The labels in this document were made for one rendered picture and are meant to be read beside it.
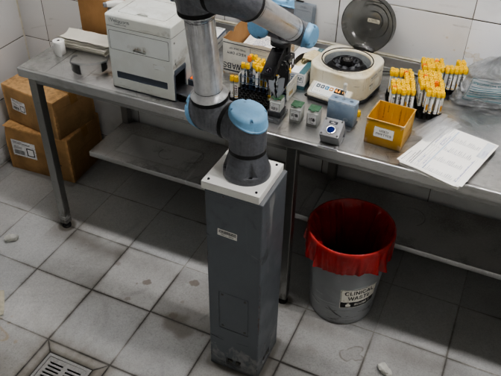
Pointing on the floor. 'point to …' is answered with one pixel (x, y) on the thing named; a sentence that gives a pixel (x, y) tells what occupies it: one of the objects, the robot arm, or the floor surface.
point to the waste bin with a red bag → (326, 232)
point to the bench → (191, 152)
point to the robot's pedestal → (244, 276)
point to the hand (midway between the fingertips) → (276, 95)
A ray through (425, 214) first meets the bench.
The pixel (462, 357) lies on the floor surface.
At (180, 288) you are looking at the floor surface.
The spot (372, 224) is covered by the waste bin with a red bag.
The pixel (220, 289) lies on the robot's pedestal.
